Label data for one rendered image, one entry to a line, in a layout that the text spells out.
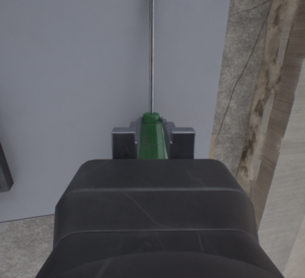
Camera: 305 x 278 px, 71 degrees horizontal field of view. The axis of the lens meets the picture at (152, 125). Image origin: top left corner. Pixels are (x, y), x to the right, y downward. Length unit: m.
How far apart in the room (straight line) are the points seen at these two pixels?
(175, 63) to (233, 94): 1.61
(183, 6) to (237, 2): 1.53
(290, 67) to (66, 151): 1.59
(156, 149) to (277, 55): 1.59
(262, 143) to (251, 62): 0.61
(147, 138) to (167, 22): 0.08
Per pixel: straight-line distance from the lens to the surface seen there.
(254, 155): 1.90
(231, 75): 1.72
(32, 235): 2.08
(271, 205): 2.04
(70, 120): 0.17
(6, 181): 0.19
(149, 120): 0.16
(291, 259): 2.78
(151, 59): 0.16
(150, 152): 0.16
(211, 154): 1.69
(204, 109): 0.19
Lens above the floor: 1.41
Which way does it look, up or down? 64 degrees down
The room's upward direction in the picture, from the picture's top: 146 degrees clockwise
